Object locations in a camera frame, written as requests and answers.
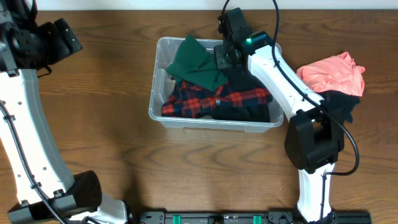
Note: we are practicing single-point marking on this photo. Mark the dark navy garment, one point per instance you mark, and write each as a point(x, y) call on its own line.
point(338, 100)

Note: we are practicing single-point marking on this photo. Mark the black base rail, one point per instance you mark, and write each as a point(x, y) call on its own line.
point(272, 217)

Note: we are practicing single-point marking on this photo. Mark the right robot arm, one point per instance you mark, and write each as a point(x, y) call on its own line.
point(313, 141)

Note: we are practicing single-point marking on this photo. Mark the dark green garment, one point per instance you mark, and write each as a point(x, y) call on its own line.
point(194, 64)

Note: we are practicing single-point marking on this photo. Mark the pink garment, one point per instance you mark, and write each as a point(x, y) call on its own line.
point(336, 73)

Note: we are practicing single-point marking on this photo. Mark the black garment with stripe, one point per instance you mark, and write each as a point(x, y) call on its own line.
point(240, 79)

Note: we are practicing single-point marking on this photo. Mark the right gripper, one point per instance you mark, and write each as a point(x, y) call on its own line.
point(222, 60)

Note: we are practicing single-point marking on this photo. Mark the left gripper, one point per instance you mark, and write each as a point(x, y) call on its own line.
point(66, 35)

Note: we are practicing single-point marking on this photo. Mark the clear plastic storage bin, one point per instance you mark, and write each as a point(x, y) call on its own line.
point(163, 85)

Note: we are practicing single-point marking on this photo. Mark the red navy plaid shirt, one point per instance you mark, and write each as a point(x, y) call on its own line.
point(192, 101)

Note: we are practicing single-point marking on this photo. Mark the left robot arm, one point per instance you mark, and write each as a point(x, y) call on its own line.
point(46, 188)

